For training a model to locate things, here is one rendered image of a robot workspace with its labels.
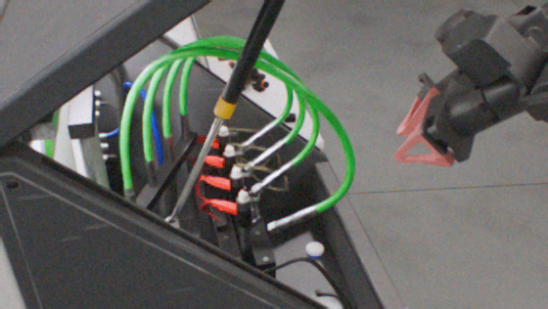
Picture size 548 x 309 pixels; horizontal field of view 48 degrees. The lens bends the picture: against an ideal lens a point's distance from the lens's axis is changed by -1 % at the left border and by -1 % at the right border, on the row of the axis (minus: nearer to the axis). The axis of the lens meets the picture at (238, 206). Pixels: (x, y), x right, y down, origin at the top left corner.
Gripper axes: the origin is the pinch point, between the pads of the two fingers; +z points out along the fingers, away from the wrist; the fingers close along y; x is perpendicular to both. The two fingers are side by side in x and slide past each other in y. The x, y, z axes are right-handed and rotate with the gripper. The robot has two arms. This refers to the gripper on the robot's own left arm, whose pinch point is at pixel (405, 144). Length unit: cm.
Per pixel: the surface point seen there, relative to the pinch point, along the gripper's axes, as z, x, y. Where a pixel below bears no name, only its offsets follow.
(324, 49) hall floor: 221, 63, -287
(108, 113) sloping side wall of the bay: 61, -32, -15
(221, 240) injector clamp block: 48.1, 0.2, 0.4
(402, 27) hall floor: 200, 103, -343
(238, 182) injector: 39.8, -5.4, -6.9
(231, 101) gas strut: -4.4, -25.0, 19.5
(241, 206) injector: 36.0, -3.9, -0.2
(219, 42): 21.7, -26.0, -12.9
